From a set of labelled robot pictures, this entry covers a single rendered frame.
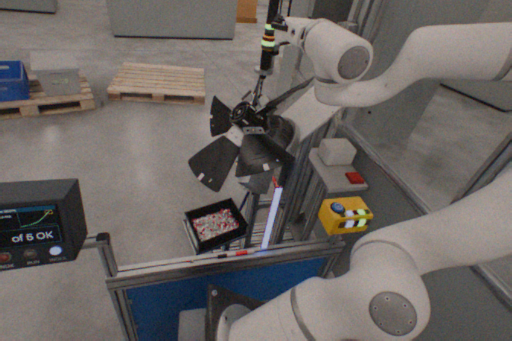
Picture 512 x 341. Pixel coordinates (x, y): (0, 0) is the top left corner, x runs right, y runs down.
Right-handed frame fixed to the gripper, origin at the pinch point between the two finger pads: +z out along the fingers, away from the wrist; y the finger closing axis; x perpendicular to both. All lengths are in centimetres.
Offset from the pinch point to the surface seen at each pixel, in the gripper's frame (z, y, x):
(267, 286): -18, 6, -108
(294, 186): 27, 33, -91
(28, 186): -14, -67, -42
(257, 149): 4.5, -2.2, -46.3
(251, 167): -3.8, -6.0, -48.1
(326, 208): -16, 22, -59
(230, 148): 22, -9, -58
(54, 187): -15, -61, -41
